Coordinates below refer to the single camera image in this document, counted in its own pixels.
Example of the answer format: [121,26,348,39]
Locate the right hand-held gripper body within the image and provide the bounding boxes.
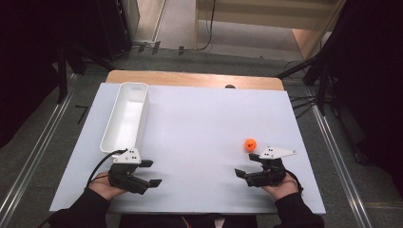
[244,146,298,188]

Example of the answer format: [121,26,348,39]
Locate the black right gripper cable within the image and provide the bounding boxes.
[284,169,304,195]

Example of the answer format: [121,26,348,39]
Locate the white board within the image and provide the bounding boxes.
[49,83,327,216]

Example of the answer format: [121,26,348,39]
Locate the black cabinet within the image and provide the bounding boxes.
[94,0,134,62]

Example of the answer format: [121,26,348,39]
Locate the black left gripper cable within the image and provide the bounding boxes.
[86,147,128,188]

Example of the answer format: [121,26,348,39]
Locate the person's left hand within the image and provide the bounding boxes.
[88,171,128,202]

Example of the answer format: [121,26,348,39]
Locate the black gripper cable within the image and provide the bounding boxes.
[284,169,304,195]
[86,147,128,188]

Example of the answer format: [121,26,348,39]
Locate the hanging black cable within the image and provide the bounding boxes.
[193,0,218,52]

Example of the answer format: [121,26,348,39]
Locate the metal floor rail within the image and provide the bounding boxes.
[308,103,374,228]
[0,73,79,228]

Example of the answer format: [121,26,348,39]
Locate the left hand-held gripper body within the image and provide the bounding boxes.
[107,147,150,195]

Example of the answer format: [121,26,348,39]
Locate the black floor cables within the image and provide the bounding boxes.
[288,94,318,121]

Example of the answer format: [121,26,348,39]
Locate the black metal stand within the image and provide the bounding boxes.
[275,47,332,117]

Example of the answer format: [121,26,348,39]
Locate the black tripod stand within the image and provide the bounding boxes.
[55,40,116,105]

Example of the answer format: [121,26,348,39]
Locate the orange ball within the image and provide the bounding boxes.
[243,138,259,152]

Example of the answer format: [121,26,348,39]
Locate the person's right hand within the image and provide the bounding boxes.
[260,173,299,202]

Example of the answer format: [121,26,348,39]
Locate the white plastic bin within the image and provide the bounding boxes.
[99,81,150,156]

